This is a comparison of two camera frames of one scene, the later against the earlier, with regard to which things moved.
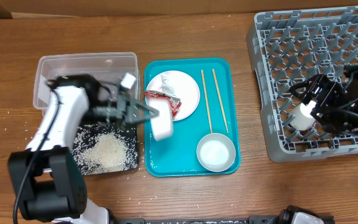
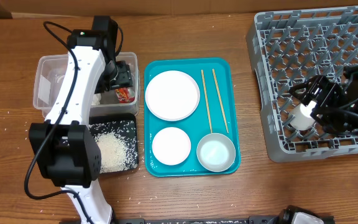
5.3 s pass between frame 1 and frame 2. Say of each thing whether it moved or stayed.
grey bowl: stayed
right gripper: stayed
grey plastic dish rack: stayed
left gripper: moved
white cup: stayed
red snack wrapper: moved
